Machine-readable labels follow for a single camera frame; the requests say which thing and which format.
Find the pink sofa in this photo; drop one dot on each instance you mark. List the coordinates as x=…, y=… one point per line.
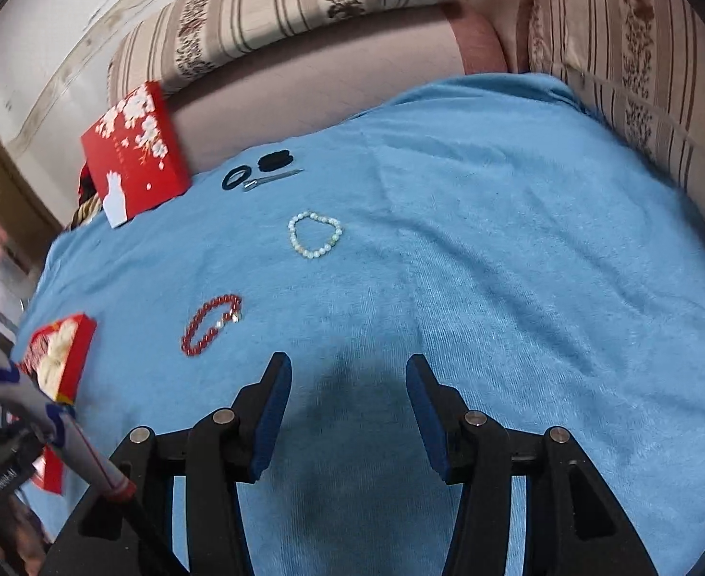
x=328, y=72

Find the red jewelry box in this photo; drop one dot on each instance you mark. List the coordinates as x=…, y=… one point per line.
x=82, y=348

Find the red flower print box lid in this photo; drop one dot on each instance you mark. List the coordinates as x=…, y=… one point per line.
x=142, y=156

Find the striped floral back cushion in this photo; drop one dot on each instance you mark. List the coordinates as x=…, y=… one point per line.
x=628, y=60

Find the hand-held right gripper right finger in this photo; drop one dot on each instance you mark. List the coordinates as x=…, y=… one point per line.
x=427, y=432

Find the brown wooden cabinet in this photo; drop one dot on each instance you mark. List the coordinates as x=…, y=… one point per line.
x=4, y=168

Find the silver metal hair clip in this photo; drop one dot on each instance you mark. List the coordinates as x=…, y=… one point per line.
x=271, y=179

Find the light blue blanket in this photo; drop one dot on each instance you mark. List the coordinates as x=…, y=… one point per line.
x=508, y=288

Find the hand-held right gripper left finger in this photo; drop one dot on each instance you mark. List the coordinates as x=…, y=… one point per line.
x=268, y=432

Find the long striped floral cushion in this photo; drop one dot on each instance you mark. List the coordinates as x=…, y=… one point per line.
x=256, y=18

